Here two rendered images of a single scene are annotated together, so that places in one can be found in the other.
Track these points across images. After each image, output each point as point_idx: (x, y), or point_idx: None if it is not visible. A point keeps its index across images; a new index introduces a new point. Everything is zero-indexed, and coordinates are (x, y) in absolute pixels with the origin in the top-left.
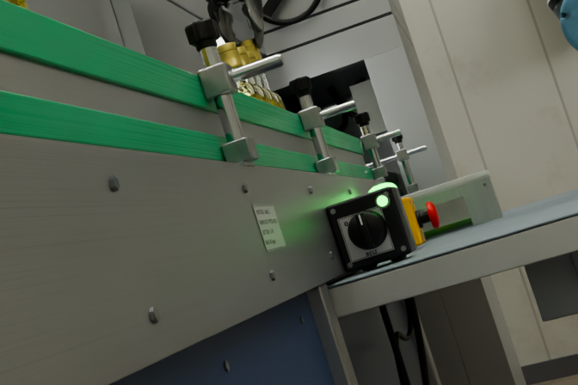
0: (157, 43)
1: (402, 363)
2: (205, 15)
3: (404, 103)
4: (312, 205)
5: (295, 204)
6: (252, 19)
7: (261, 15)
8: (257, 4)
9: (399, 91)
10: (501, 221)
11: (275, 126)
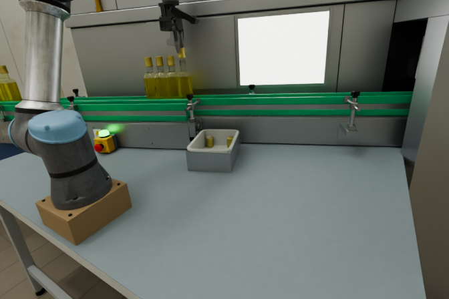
0: (162, 45)
1: None
2: (255, 6)
3: (429, 65)
4: None
5: None
6: (166, 43)
7: (176, 40)
8: (174, 35)
9: (431, 54)
10: (109, 166)
11: None
